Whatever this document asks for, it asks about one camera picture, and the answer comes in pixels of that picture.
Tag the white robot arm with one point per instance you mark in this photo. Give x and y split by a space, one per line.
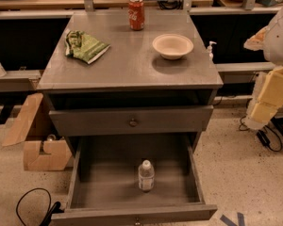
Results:
267 96

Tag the red soda can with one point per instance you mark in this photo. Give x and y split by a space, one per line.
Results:
136 14

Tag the clear plastic water bottle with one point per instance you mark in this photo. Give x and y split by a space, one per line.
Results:
146 176

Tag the cardboard box pieces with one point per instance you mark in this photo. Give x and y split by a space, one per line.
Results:
43 150

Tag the white paper bowl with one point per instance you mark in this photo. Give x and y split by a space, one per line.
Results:
172 46

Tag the white pump dispenser bottle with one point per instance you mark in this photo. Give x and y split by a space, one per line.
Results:
210 49

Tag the green chip bag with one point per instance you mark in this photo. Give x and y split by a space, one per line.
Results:
81 45

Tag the open grey middle drawer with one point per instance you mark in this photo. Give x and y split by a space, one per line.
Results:
104 188

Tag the closed grey top drawer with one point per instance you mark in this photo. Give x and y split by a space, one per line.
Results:
136 120

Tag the grey drawer cabinet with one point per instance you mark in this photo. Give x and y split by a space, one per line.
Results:
131 73

